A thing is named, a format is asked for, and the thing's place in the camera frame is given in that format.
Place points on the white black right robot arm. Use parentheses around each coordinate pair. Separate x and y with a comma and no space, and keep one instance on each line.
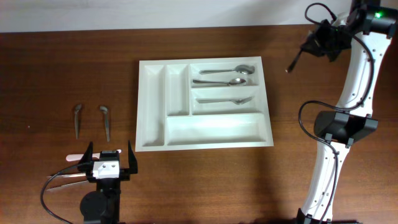
(339,126)

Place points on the right small metal spoon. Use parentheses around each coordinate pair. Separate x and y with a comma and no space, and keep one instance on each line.
(105,111)

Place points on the metal fork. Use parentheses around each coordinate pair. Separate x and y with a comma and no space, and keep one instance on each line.
(290,68)
(235,101)

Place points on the large metal spoon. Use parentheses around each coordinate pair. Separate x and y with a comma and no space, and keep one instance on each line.
(242,69)
(232,82)

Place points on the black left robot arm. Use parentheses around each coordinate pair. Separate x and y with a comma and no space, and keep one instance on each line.
(103,204)

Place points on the upper metal knife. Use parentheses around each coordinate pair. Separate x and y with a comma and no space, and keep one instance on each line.
(67,175)

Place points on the left small metal spoon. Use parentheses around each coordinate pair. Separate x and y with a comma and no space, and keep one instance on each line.
(76,120)

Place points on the pink handled utensil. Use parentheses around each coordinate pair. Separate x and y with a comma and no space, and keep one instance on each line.
(95,157)

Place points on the white plastic cutlery tray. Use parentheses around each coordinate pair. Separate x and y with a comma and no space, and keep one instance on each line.
(169,118)

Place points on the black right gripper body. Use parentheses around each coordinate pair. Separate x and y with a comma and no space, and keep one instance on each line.
(328,42)

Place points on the small metal spoon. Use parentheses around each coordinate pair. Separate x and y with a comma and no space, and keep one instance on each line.
(105,111)
(76,120)

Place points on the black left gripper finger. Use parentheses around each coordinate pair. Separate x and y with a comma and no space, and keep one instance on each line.
(133,167)
(86,162)

